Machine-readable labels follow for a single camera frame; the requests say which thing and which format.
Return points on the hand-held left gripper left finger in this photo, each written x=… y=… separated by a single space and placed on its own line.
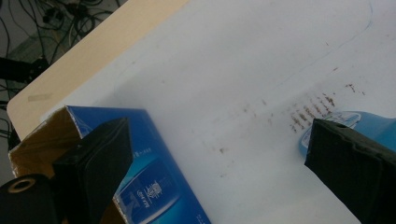
x=93 y=168

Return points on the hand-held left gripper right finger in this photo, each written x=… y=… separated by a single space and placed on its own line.
x=351 y=165

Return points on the light blue plastic bottle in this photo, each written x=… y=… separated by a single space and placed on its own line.
x=377 y=130

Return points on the blue cardboard box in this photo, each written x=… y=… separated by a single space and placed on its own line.
x=155 y=155

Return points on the clear tape piece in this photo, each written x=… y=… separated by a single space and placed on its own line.
x=39 y=97

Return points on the black metal stand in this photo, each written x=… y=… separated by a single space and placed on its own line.
x=21 y=70

